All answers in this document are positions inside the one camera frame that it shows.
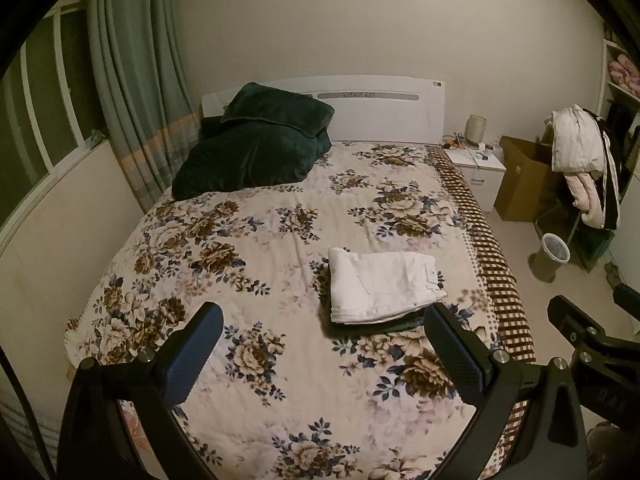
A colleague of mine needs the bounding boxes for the white pants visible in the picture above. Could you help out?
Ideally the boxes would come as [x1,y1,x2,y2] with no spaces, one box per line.
[329,247,447,325]

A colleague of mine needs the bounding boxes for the checkered brown bed sheet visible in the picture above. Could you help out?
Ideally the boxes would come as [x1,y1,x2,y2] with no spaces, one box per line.
[394,146,535,479]

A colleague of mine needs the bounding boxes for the grey waste bin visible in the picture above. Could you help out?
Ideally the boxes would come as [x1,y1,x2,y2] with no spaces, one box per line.
[528,233,570,283]

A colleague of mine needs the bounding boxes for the pink garment on rack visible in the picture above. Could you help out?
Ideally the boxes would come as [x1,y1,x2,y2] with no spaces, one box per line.
[564,172,605,230]

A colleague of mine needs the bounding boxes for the brown cardboard box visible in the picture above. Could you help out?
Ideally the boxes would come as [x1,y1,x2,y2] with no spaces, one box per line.
[495,136,560,222]

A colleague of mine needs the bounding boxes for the white jacket on rack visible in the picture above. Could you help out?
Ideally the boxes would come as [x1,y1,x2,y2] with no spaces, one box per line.
[550,105,605,176]

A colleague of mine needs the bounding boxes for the white nightstand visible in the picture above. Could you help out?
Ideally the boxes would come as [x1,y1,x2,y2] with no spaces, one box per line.
[445,148,506,212]

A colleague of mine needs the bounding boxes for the white shelf unit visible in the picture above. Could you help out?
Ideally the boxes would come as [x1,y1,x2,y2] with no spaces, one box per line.
[596,38,640,291]

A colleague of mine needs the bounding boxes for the beige table lamp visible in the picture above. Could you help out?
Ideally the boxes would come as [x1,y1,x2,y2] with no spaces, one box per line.
[464,114,487,145]

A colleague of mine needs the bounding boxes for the floral bed quilt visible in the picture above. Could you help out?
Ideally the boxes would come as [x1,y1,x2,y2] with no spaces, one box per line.
[63,140,507,480]

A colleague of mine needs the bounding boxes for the folded dark green pants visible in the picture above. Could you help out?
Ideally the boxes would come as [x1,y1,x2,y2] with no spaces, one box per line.
[323,310,424,339]

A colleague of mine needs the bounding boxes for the white bed headboard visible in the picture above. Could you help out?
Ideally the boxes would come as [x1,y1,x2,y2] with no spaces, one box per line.
[200,75,446,146]

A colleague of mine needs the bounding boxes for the white framed window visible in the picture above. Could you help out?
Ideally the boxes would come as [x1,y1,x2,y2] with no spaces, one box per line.
[1,0,105,247]

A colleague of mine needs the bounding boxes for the dark green top pillow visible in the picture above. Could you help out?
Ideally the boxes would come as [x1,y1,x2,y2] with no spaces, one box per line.
[221,82,335,138]

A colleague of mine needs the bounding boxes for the green striped curtain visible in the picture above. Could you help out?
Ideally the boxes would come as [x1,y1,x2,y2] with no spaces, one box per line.
[87,0,200,210]

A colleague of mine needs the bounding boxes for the dark green folded blanket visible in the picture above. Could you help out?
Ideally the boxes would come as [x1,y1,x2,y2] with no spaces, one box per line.
[171,116,331,200]

